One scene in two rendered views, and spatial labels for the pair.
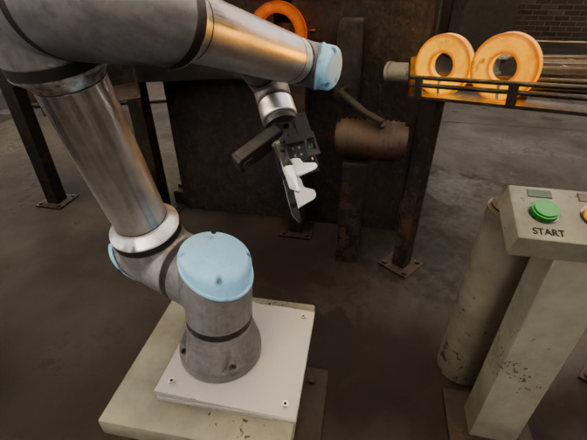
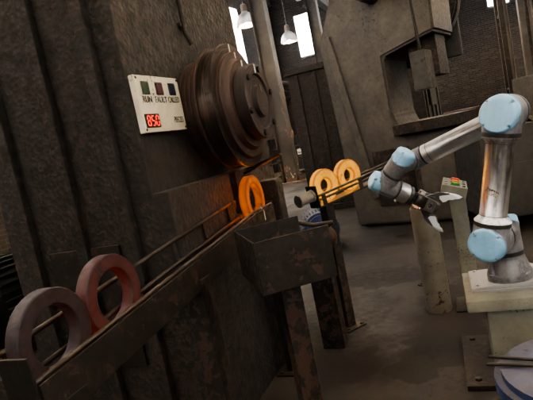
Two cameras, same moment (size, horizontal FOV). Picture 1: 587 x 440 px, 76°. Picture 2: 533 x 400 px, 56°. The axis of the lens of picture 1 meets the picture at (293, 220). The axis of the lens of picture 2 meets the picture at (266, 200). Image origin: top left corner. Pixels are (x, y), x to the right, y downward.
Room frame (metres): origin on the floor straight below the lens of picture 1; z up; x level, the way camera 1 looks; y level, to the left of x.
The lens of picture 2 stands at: (0.95, 1.96, 0.96)
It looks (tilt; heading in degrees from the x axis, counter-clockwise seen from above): 6 degrees down; 280
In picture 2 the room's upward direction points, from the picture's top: 12 degrees counter-clockwise
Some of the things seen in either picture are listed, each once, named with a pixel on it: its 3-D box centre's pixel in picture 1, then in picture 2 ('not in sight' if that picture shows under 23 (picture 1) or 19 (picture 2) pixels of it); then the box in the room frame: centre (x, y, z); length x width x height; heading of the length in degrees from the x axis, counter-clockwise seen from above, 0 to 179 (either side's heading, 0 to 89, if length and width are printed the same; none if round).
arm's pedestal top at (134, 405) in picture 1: (223, 360); (511, 287); (0.46, 0.14, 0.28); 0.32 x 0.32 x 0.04; 80
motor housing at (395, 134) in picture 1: (363, 195); (327, 286); (1.14, -0.25, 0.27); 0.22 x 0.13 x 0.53; 78
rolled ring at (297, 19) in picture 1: (278, 33); (252, 198); (1.34, 0.05, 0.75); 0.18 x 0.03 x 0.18; 79
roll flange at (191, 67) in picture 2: not in sight; (214, 112); (1.42, 0.03, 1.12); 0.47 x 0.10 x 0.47; 78
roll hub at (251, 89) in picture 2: not in sight; (256, 101); (1.25, 0.07, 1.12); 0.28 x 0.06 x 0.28; 78
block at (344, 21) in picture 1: (349, 59); (272, 205); (1.31, -0.18, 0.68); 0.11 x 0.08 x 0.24; 168
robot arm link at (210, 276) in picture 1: (214, 279); (501, 232); (0.47, 0.13, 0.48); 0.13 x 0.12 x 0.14; 59
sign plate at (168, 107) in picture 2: not in sight; (159, 104); (1.52, 0.36, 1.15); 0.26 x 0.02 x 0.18; 78
